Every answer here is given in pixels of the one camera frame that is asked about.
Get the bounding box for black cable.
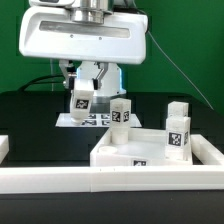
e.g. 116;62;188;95
18;74;68;93

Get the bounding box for white square table top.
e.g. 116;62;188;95
90;128;193;167

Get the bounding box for white marker base plate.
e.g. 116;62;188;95
55;112;142;128

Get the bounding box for thin grey cable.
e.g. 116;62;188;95
145;29;214;110

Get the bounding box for white U-shaped fence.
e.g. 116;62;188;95
0;135;224;194

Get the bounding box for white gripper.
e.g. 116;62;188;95
19;6;148;90

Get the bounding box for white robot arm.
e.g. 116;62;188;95
19;0;148;97

